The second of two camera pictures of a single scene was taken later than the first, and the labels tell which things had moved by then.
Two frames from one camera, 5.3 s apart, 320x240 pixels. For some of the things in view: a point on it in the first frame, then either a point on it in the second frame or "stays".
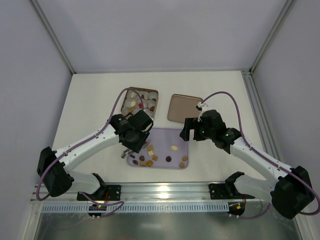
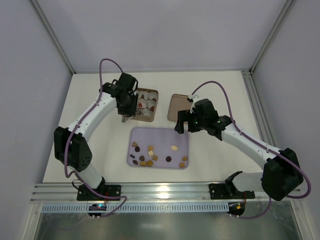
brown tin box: (132, 102) stays
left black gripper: (136, 146) -> (127, 111)
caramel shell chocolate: (150, 163) stays
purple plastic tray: (166, 149) stays
